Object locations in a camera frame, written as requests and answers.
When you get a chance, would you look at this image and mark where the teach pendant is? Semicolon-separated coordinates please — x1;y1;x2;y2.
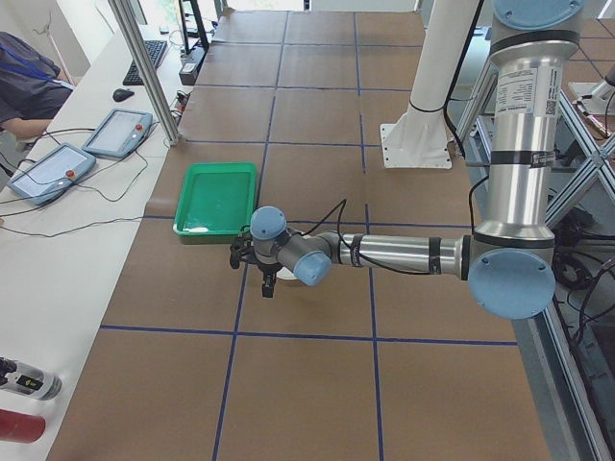
8;143;96;206
83;109;153;159

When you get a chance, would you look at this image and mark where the near teach pendant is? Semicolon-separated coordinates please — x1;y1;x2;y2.
8;143;96;206

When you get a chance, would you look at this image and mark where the clear water bottle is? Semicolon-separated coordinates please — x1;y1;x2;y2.
1;357;62;400

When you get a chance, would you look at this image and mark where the black keyboard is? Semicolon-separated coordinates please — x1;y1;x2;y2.
122;39;169;86

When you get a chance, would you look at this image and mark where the green plastic tray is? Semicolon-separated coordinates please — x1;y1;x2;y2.
173;162;257;244

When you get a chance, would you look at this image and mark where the white round plate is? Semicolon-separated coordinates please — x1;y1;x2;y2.
277;267;298;281

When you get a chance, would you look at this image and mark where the far teach pendant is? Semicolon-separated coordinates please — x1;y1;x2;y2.
83;109;153;159

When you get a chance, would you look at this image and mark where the white pedestal column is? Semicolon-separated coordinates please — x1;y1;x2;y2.
381;0;482;169

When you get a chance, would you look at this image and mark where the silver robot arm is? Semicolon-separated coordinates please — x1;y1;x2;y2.
230;1;584;320

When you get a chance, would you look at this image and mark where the seated person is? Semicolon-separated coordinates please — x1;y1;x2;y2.
1;32;75;139

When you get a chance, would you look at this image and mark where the red bottle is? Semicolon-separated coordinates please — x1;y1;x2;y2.
0;409;46;444

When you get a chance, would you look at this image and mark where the aluminium frame post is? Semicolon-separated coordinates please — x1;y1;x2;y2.
109;0;181;146

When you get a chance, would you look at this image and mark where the black computer mouse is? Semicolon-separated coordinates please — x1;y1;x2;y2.
112;88;135;103

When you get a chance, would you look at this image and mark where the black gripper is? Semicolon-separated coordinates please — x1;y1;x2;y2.
230;233;281;299

